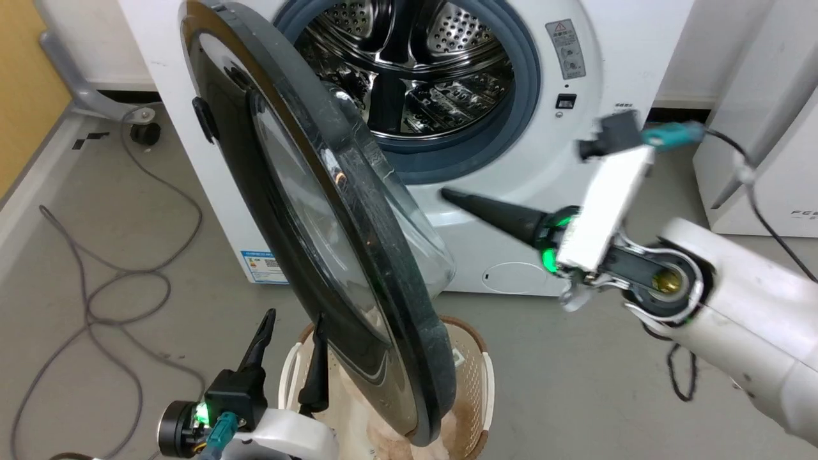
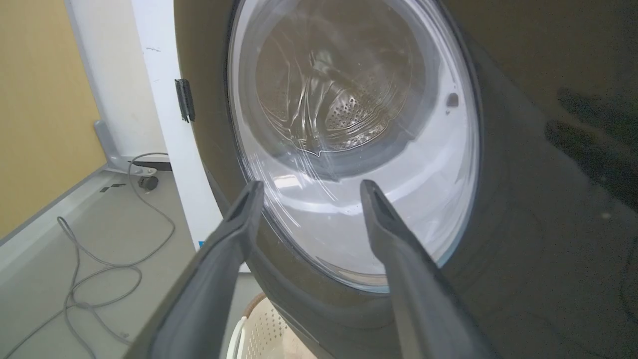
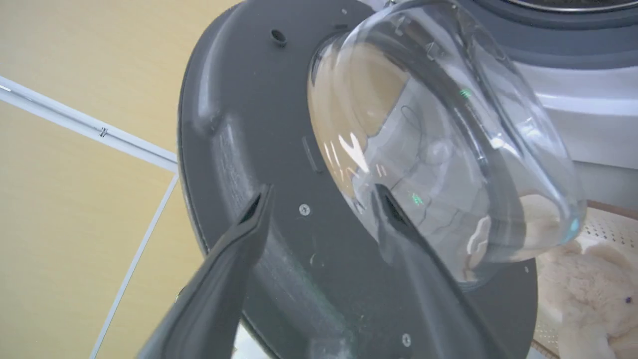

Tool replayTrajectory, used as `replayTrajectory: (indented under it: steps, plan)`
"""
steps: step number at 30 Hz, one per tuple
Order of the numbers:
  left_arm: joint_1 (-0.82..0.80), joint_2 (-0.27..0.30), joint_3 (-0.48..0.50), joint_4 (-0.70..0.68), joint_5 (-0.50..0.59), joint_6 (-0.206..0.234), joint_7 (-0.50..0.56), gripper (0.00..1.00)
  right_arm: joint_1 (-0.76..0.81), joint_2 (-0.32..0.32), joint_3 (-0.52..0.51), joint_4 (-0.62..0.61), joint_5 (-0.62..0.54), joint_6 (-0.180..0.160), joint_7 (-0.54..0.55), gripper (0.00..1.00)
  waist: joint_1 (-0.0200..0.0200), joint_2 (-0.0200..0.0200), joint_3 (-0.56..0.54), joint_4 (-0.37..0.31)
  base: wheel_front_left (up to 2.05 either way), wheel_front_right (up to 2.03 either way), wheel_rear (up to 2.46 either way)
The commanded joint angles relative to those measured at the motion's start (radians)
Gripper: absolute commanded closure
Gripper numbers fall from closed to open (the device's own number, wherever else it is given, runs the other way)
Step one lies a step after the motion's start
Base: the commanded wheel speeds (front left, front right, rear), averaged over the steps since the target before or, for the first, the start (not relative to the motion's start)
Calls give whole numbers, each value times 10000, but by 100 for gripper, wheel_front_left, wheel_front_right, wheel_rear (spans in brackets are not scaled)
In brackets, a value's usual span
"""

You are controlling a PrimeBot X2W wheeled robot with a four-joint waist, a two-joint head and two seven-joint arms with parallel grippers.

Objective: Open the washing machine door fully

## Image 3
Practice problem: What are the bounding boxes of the cream plush toy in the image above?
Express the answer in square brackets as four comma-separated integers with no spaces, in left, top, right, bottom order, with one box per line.
[518,195,638,359]

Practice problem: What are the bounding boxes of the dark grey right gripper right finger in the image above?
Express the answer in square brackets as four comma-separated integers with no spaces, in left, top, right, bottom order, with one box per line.
[373,183,510,359]

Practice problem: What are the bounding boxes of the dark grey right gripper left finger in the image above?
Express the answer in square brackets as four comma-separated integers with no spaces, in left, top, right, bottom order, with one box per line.
[137,184,275,359]

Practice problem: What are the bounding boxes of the grey washing machine door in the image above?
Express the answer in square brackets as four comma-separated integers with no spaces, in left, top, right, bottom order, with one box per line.
[177,0,587,359]

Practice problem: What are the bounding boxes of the white floor trim strip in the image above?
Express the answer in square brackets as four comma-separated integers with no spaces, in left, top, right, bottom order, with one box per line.
[0,75,179,359]

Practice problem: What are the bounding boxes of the white perforated laundry basket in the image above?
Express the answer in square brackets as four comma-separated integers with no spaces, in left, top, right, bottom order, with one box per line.
[531,200,638,359]

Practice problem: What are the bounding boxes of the white washing machine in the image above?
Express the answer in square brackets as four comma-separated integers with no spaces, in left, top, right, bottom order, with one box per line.
[359,0,638,210]

